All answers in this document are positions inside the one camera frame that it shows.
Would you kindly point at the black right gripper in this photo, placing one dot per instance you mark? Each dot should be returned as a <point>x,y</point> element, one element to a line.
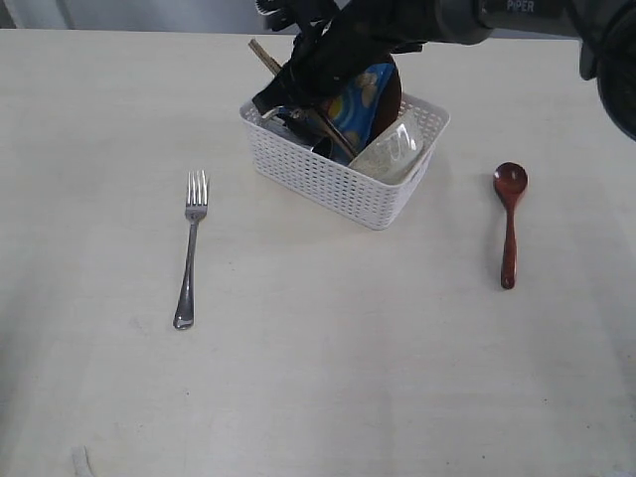
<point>335,44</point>

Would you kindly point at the brown wooden chopstick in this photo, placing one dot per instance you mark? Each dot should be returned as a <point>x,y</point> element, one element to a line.
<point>268,59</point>
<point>338,136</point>

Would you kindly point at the dark red wooden spoon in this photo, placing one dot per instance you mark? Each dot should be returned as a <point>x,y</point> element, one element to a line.
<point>510,182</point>

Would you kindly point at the silver metal fork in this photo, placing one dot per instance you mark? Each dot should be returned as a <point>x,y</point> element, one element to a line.
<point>196,209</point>

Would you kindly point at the silver table knife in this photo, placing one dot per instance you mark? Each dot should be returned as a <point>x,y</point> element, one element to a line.
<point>284,111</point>

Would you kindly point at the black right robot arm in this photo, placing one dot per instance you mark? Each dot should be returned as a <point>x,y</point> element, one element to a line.
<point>612,68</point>

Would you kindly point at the blue chips bag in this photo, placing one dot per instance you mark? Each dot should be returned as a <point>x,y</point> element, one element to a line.
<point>354,109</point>

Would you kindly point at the brown wooden plate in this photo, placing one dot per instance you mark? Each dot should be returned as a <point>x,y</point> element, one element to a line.
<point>389,101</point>

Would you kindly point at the stainless steel cup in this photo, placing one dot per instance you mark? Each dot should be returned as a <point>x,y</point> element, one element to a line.
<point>308,136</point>

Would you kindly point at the speckled white ceramic bowl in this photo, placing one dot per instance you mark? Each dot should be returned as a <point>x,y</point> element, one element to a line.
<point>390,156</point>

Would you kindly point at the white plastic woven basket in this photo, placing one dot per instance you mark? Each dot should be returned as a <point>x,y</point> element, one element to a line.
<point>354,195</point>

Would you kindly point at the white backdrop curtain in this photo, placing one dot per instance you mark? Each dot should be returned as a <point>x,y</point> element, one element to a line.
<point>124,15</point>

